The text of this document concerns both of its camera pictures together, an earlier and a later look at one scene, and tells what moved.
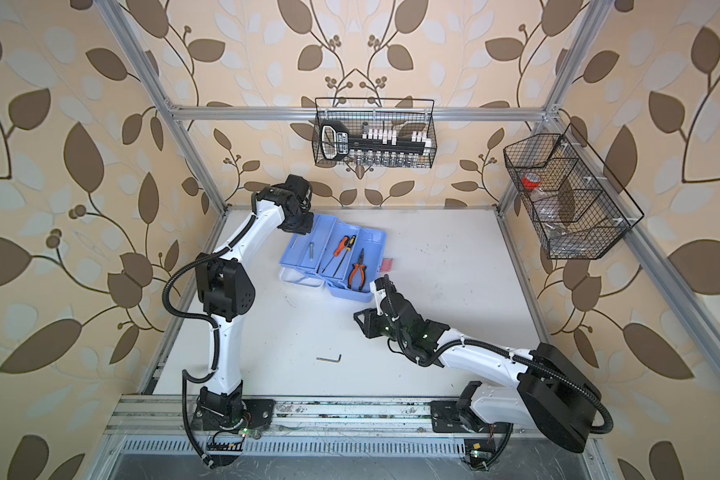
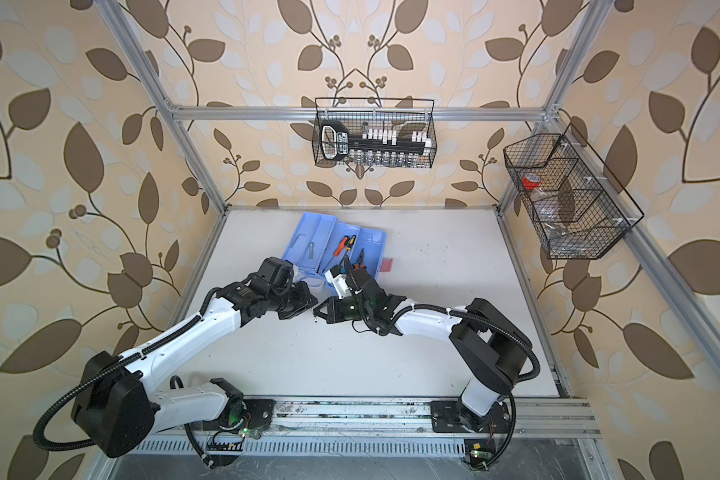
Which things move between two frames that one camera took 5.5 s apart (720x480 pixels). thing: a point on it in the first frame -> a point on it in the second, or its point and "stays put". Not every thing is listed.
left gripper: (305, 227) -> (305, 302)
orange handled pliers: (354, 269) stays put
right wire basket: (576, 205) stays put
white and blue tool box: (337, 253) stays put
